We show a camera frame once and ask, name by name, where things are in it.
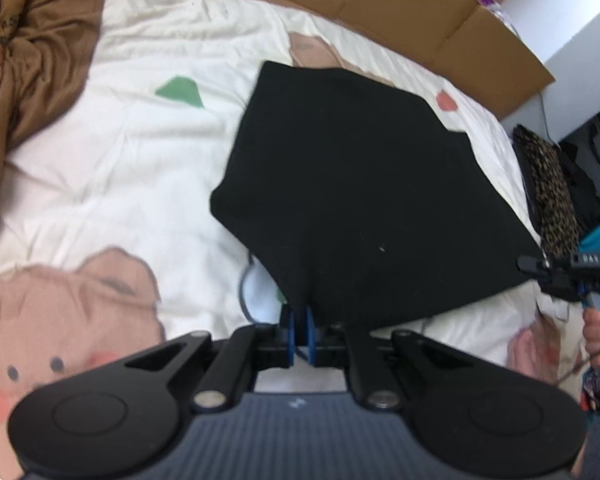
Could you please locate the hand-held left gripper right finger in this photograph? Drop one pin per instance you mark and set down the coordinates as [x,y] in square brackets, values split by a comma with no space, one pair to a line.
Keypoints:
[310,332]

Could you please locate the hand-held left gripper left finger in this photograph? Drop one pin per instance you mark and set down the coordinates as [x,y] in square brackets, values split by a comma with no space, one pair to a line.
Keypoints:
[287,330]

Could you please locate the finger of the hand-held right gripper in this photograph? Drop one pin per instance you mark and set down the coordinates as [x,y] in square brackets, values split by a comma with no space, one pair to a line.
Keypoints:
[535,264]

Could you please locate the black pants with bear-print trim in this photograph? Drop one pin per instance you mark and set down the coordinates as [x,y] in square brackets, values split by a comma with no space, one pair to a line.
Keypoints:
[370,185]

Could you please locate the pile of black clothes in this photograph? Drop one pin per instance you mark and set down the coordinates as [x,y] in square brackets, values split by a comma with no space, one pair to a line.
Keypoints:
[580,190]

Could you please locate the leopard print garment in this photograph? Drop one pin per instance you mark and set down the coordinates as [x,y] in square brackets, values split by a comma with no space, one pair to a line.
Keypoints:
[555,195]

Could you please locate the cream bear print blanket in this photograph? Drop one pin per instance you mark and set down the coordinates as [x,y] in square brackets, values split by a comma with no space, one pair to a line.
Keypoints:
[130,160]

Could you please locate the large flat cardboard sheet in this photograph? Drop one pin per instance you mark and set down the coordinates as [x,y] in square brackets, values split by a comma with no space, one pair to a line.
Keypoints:
[405,5]

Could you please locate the brown garment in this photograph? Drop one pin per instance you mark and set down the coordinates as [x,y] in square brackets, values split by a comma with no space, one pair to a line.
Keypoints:
[35,60]

